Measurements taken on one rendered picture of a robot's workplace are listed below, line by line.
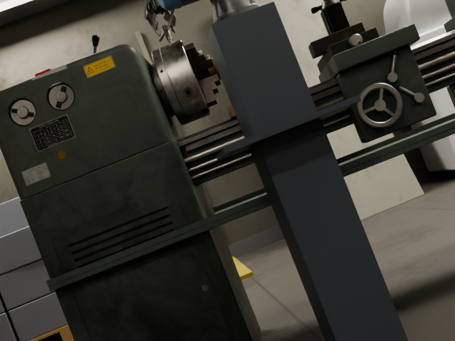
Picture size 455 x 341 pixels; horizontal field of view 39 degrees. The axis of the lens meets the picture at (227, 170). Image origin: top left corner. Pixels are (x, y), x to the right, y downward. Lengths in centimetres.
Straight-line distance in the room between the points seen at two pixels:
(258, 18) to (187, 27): 362
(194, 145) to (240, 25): 63
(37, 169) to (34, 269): 218
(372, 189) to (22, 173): 307
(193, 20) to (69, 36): 103
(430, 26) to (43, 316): 345
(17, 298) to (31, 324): 19
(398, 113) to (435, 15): 290
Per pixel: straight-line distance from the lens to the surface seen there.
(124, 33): 551
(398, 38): 232
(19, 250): 452
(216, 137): 238
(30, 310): 455
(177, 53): 245
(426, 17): 511
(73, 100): 238
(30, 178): 240
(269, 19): 193
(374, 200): 487
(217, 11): 198
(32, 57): 556
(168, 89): 241
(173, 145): 229
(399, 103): 229
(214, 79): 252
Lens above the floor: 68
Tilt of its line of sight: level
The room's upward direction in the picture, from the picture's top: 22 degrees counter-clockwise
